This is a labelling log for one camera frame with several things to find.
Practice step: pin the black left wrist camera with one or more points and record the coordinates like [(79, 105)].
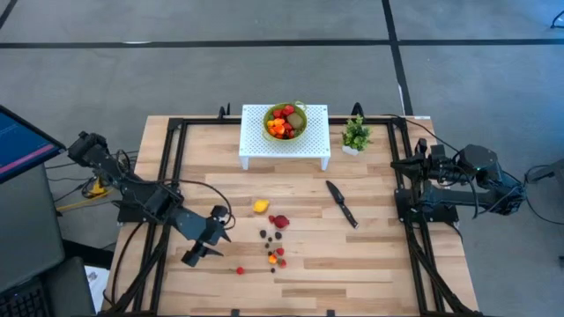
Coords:
[(219, 212)]

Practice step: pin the small yellow-orange apricot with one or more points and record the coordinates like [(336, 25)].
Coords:
[(269, 123)]

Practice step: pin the black kitchen knife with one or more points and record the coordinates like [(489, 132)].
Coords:
[(341, 202)]

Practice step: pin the brown kiwi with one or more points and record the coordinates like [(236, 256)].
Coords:
[(295, 120)]

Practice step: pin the black keyboard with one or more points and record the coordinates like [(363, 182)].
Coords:
[(22, 301)]

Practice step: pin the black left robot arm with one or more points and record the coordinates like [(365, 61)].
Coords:
[(110, 169)]

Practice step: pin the small orange apricot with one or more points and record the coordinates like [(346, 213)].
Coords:
[(272, 131)]

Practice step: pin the operator computer monitor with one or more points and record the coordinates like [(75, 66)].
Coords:
[(22, 141)]

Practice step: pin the blackberry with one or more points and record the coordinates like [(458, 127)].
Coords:
[(278, 236), (263, 233)]

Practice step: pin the small red cherry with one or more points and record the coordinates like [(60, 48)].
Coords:
[(272, 218)]

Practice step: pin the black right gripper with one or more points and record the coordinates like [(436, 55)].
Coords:
[(440, 169)]

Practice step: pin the red cherry tomato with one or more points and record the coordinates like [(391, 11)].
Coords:
[(240, 270)]

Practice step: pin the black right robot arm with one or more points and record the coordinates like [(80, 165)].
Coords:
[(480, 160)]

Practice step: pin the white paper sheet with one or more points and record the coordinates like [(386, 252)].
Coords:
[(97, 282)]

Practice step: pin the green colander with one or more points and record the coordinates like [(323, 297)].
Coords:
[(269, 110)]

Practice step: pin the yellow-red peach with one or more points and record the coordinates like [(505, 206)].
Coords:
[(279, 130), (272, 259)]

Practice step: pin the white perforated riser shelf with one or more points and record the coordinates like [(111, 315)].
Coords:
[(308, 145)]

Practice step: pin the small orange peach with stem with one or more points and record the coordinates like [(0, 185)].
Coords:
[(279, 122)]

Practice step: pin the yellow lemon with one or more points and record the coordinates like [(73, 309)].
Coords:
[(261, 206)]

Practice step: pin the dark red apple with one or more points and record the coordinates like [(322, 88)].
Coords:
[(282, 221)]

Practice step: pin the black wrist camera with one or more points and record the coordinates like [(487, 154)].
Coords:
[(434, 152), (219, 212)]

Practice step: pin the green plant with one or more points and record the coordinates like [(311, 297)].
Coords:
[(356, 134)]

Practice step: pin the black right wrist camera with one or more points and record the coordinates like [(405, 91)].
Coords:
[(434, 152)]

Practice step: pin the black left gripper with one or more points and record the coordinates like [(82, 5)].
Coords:
[(205, 231)]

